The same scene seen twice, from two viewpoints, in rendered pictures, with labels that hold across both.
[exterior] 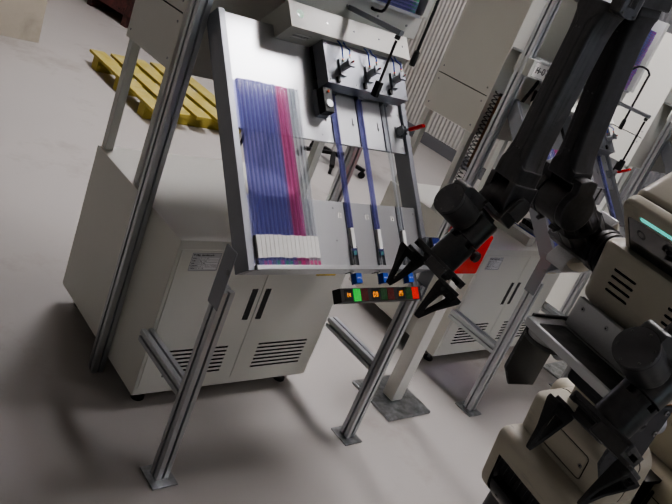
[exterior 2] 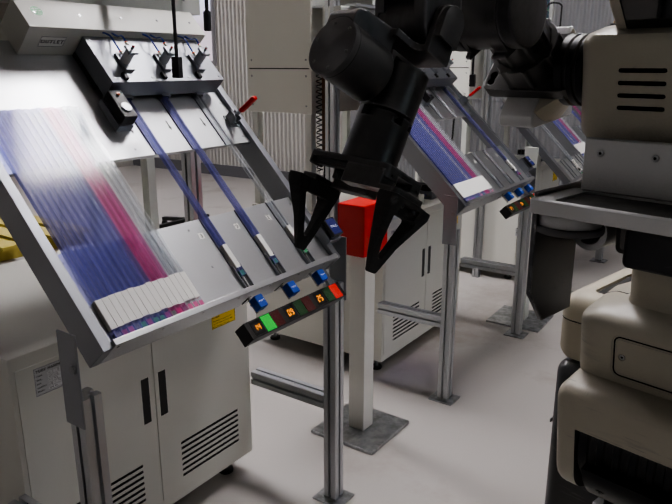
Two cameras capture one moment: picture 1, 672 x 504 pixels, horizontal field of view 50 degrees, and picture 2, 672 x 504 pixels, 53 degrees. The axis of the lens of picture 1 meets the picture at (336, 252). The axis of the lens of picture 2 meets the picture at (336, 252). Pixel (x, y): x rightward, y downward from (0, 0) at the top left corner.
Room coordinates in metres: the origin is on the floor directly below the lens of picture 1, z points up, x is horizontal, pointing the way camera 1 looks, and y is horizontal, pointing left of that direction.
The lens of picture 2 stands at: (0.54, -0.05, 1.18)
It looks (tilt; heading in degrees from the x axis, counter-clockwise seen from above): 16 degrees down; 351
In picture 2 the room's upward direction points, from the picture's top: straight up
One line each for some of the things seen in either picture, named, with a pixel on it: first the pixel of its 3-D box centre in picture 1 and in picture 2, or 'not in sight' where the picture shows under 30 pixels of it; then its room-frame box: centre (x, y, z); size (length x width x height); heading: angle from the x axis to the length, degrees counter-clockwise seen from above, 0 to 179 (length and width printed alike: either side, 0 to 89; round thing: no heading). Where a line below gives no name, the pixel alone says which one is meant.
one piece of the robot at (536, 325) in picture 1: (589, 381); (670, 249); (1.15, -0.50, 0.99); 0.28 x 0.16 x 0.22; 35
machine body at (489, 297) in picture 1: (455, 271); (360, 266); (3.36, -0.58, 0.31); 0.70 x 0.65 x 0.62; 137
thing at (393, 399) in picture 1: (429, 318); (361, 319); (2.52, -0.43, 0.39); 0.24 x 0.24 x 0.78; 47
